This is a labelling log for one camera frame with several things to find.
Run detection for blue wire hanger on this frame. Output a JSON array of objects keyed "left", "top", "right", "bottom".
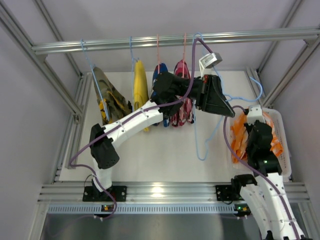
[{"left": 193, "top": 32, "right": 265, "bottom": 161}]

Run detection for orange trousers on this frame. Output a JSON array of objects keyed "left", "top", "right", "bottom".
[{"left": 230, "top": 111, "right": 284, "bottom": 162}]

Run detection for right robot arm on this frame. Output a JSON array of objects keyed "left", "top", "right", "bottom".
[{"left": 231, "top": 120, "right": 307, "bottom": 240}]

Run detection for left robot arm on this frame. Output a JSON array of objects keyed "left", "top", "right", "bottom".
[{"left": 89, "top": 72, "right": 235, "bottom": 193}]

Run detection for pink camouflage trousers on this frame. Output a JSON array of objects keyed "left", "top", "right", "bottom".
[{"left": 170, "top": 60, "right": 194, "bottom": 127}]

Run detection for blue camouflage trousers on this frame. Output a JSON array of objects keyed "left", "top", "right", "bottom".
[{"left": 150, "top": 62, "right": 171, "bottom": 128}]

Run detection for yellow trousers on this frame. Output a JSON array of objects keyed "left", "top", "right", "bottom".
[{"left": 133, "top": 59, "right": 151, "bottom": 132}]

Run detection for pink hanger with blue trousers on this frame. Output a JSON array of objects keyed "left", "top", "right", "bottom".
[{"left": 156, "top": 34, "right": 161, "bottom": 75}]

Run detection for blue hanger with yellow trousers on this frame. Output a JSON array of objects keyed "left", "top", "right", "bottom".
[{"left": 129, "top": 36, "right": 137, "bottom": 112}]

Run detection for green camouflage trousers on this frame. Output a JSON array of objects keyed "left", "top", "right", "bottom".
[{"left": 93, "top": 67, "right": 132, "bottom": 125}]

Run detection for blue hanger with camouflage trousers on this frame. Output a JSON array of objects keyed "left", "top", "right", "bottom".
[{"left": 80, "top": 39, "right": 110, "bottom": 121}]

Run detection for white plastic basket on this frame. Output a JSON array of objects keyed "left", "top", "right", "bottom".
[{"left": 226, "top": 108, "right": 292, "bottom": 181}]

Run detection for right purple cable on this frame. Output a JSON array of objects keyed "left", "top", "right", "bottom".
[{"left": 223, "top": 105, "right": 301, "bottom": 238}]

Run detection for purple cable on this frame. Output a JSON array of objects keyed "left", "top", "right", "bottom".
[
  {"left": 68, "top": 37, "right": 213, "bottom": 221},
  {"left": 223, "top": 105, "right": 301, "bottom": 238}
]

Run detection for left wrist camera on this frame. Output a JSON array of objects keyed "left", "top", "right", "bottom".
[{"left": 198, "top": 52, "right": 223, "bottom": 76}]

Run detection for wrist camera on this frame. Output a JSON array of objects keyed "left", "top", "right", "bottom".
[
  {"left": 198, "top": 52, "right": 223, "bottom": 76},
  {"left": 246, "top": 104, "right": 266, "bottom": 125}
]

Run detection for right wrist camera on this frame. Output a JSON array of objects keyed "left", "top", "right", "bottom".
[{"left": 246, "top": 104, "right": 266, "bottom": 125}]

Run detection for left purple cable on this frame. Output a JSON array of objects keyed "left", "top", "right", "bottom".
[{"left": 68, "top": 37, "right": 213, "bottom": 221}]

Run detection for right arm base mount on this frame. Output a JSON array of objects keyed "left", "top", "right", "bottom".
[{"left": 215, "top": 184, "right": 237, "bottom": 202}]

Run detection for right aluminium frame post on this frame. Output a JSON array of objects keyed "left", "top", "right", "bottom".
[{"left": 246, "top": 0, "right": 320, "bottom": 108}]

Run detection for aluminium frame post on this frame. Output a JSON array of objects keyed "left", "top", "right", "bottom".
[
  {"left": 0, "top": 0, "right": 85, "bottom": 183},
  {"left": 246, "top": 0, "right": 320, "bottom": 108}
]

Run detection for aluminium hanging rail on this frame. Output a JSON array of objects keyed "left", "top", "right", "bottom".
[{"left": 31, "top": 26, "right": 320, "bottom": 55}]

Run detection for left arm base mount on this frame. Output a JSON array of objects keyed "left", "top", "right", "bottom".
[{"left": 82, "top": 185, "right": 127, "bottom": 202}]

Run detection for left aluminium frame post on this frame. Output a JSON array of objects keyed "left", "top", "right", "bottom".
[{"left": 0, "top": 0, "right": 85, "bottom": 183}]

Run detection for front aluminium rail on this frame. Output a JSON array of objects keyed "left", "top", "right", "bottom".
[{"left": 37, "top": 181, "right": 311, "bottom": 204}]

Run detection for grey slotted cable duct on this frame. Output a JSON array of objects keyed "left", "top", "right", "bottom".
[{"left": 47, "top": 203, "right": 237, "bottom": 215}]

